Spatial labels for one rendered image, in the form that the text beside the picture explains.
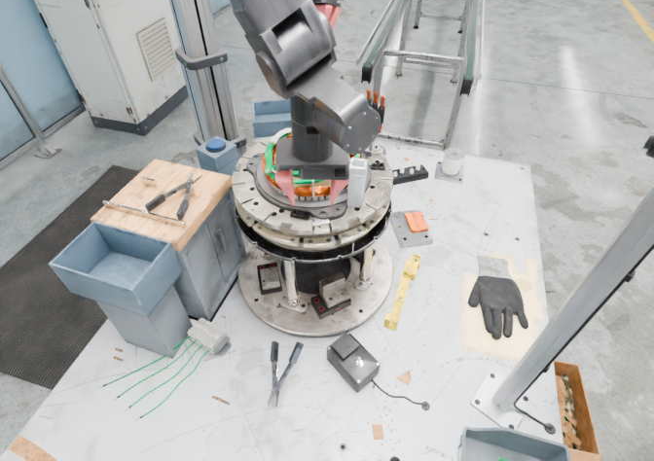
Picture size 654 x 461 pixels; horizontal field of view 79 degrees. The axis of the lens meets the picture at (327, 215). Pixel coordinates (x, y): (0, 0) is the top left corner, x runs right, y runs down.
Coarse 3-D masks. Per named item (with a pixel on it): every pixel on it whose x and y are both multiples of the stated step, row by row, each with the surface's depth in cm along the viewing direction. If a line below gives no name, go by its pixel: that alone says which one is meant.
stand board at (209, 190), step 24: (144, 168) 85; (168, 168) 85; (192, 168) 85; (120, 192) 79; (144, 192) 79; (216, 192) 79; (96, 216) 74; (120, 216) 74; (168, 216) 74; (192, 216) 74; (168, 240) 70
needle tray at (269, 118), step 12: (252, 108) 103; (264, 108) 107; (276, 108) 107; (288, 108) 108; (252, 120) 98; (264, 120) 106; (276, 120) 106; (288, 120) 98; (264, 132) 100; (276, 132) 100
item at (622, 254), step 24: (648, 216) 40; (624, 240) 43; (648, 240) 42; (600, 264) 47; (624, 264) 45; (576, 288) 53; (600, 288) 48; (576, 312) 53; (552, 336) 58; (528, 360) 64; (504, 384) 72; (528, 384) 67; (504, 408) 76
